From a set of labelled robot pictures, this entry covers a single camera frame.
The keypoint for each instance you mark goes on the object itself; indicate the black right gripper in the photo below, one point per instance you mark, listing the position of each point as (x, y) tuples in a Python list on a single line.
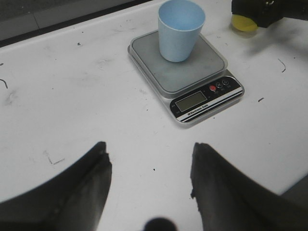
[(266, 12)]

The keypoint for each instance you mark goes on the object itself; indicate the silver electronic kitchen scale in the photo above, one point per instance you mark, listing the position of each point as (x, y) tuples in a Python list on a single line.
[(192, 90)]

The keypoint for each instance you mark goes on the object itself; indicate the yellow squeeze bottle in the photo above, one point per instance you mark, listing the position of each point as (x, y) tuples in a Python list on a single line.
[(243, 23)]

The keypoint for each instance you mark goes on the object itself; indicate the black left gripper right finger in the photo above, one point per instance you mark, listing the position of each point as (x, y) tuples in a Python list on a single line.
[(228, 200)]

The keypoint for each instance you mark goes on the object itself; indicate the light blue plastic cup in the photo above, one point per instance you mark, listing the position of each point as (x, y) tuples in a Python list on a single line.
[(179, 25)]

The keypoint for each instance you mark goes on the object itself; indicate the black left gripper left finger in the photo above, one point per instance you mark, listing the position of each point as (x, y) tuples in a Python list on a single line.
[(72, 201)]

